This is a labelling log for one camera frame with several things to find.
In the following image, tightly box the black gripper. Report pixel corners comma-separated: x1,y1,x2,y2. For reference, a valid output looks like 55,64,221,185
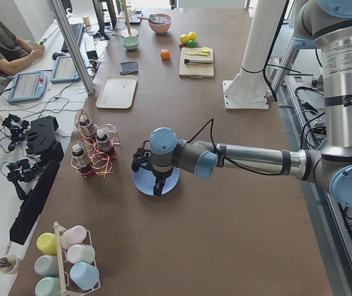
151,163,173,197

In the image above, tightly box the blue round plate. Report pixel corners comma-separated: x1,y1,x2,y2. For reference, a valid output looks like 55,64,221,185
133,168,180,196

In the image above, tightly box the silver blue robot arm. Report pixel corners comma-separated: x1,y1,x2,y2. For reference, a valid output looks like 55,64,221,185
146,1,352,208

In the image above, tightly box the front tea bottle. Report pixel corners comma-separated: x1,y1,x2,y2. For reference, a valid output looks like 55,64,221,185
72,144,94,178

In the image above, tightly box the cream rabbit tray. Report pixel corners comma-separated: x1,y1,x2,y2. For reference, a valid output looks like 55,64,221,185
96,75,138,109

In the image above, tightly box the pink cup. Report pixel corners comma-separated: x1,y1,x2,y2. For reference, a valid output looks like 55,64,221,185
61,225,86,249

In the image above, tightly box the white cup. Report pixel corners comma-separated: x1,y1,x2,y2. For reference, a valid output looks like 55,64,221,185
67,244,95,264

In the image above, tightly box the white cup rack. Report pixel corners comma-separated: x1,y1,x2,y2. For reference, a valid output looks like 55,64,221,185
53,221,102,296

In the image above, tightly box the wooden cutting board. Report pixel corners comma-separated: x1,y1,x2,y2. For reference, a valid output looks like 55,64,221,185
178,47,214,78

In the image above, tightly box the grey folded cloth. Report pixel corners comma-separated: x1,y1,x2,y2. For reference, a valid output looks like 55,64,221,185
120,61,138,75

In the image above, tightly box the blue cup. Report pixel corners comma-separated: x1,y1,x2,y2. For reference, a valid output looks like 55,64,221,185
69,261,99,290

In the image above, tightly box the steel muddler black tip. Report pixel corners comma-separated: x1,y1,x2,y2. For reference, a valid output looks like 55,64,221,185
183,59,214,65

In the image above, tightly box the orange mandarin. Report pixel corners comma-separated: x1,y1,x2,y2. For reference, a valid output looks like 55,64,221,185
160,49,170,60

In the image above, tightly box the yellow cup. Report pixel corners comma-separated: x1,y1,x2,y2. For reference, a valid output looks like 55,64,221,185
36,232,57,255

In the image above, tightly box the lower lemon slice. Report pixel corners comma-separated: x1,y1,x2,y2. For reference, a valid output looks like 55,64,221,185
188,48,201,55

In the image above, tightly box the lemon slice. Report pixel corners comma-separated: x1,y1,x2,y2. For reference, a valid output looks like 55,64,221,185
188,48,201,55
201,47,210,53

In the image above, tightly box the yellow plastic knife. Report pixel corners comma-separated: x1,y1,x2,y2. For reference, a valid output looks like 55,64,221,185
185,51,210,56

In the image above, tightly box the upper lemon slice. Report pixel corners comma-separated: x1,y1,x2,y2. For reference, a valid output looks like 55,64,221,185
201,47,210,53

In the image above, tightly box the grey cup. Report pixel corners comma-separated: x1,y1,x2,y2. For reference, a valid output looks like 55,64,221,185
34,255,59,277

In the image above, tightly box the green lime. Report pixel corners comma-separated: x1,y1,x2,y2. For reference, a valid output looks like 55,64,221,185
186,39,196,48

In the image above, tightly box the green bowl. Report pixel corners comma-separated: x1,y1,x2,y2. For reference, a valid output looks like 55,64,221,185
122,36,140,51

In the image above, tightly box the whole lemon near strawberry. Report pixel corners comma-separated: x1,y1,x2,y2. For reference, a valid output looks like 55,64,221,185
179,35,190,44

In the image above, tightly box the right teach pendant tablet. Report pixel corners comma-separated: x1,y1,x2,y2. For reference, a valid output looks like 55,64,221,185
50,56,80,84

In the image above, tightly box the teach pendant tablet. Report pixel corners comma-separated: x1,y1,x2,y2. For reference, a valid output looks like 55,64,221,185
50,56,80,84
7,71,47,103

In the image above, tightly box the whole lemon outer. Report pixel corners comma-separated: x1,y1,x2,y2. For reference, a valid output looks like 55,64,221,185
188,31,197,41

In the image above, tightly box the wooden stand round base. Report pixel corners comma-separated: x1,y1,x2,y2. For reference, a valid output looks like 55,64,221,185
117,0,139,38

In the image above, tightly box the pink mixing bowl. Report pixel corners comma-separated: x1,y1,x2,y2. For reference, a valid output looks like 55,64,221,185
148,13,172,35

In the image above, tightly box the mint green cup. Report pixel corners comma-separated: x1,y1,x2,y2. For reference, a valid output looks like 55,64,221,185
35,277,61,296

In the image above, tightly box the left teach pendant tablet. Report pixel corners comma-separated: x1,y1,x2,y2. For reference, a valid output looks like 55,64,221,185
7,71,47,103

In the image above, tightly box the steel scoop in bowl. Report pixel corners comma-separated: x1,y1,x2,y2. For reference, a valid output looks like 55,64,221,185
138,14,167,25

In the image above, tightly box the black computer mouse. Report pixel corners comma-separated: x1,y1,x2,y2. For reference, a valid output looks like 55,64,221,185
52,52,66,60

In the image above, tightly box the paper cup with tools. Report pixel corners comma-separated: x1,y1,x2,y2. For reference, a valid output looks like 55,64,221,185
0,254,21,275

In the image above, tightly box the black keyboard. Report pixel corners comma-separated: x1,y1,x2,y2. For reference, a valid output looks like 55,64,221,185
61,23,85,53

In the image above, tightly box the copper wire bottle rack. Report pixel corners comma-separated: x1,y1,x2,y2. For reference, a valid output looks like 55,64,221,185
71,109,120,178

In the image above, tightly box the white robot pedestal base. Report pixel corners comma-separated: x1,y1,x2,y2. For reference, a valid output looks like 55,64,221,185
223,0,288,109

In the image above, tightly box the aluminium frame post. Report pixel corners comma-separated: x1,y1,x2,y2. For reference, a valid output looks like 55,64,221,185
49,0,94,95

